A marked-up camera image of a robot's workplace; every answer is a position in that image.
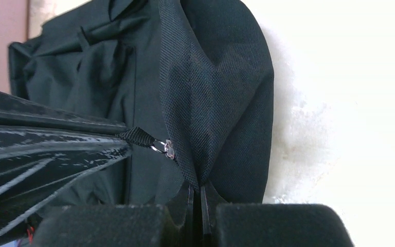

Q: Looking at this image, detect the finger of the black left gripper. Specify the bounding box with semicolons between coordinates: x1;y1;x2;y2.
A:
0;92;130;242

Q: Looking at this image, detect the black student backpack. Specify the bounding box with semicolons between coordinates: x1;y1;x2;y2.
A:
9;1;274;217

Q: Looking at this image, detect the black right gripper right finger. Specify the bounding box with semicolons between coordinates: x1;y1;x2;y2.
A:
200;182;355;247

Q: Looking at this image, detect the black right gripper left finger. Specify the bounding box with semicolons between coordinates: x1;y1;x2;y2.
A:
32;185;194;246

